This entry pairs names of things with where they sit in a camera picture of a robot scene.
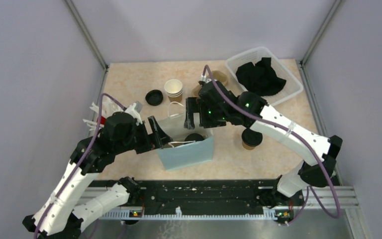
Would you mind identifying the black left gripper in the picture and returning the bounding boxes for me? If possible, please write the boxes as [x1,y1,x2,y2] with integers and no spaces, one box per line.
[115,115,174,154]

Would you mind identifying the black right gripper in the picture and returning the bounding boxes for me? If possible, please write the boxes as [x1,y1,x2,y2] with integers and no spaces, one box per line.
[185,97,227,129]

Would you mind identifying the stack of paper cups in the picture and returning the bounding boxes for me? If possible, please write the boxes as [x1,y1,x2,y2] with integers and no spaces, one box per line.
[164,79,183,103]

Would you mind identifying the light blue paper bag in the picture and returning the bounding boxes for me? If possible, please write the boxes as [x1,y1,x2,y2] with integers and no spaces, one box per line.
[156,102,214,171]

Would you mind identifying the black coffee cup lid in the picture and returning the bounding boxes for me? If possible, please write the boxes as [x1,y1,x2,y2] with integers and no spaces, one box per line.
[185,133,205,143]

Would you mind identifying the stack of black lids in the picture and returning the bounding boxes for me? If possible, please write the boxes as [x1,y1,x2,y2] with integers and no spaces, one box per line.
[145,90,164,106]

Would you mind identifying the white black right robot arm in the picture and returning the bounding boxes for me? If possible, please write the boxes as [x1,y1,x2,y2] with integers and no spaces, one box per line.
[184,81,343,205]

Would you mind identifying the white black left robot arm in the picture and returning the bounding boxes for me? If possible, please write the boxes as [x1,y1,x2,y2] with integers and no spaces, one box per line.
[22,112,173,239]

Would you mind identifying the remaining stacked cardboard carriers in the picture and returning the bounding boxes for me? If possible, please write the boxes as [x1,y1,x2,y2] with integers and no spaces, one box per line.
[192,70,228,97]

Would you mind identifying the red straw cup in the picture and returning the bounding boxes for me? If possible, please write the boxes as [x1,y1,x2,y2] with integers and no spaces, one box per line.
[99,116,106,125]

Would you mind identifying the black cloth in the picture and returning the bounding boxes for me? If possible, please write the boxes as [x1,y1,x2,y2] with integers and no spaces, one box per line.
[235,57,287,97]

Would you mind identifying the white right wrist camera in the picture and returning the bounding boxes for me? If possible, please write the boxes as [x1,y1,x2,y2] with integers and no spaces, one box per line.
[198,75,211,86]

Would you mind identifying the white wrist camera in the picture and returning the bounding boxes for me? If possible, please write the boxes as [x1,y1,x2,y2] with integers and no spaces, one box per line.
[124,101,143,125]
[198,75,211,86]

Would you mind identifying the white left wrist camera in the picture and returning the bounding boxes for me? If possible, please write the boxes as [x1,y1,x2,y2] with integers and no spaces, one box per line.
[124,101,143,125]

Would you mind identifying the black mounting base rail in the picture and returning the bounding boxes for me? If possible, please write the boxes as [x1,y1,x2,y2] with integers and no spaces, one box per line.
[79,178,340,216]

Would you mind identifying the white cable duct strip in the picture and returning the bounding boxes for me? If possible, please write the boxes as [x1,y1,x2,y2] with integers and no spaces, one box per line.
[98,207,278,221]

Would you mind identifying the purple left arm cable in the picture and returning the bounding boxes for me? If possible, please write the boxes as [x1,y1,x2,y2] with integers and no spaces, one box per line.
[32,93,127,239]

